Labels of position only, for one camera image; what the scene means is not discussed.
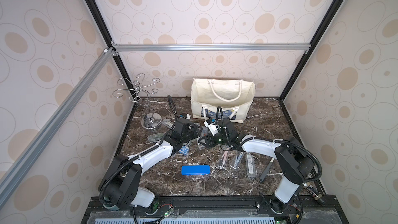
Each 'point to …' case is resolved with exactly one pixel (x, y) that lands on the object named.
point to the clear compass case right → (250, 163)
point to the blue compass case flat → (194, 170)
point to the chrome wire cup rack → (150, 120)
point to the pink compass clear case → (223, 160)
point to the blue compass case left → (184, 150)
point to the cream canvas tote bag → (235, 97)
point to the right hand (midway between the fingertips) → (206, 137)
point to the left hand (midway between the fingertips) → (205, 128)
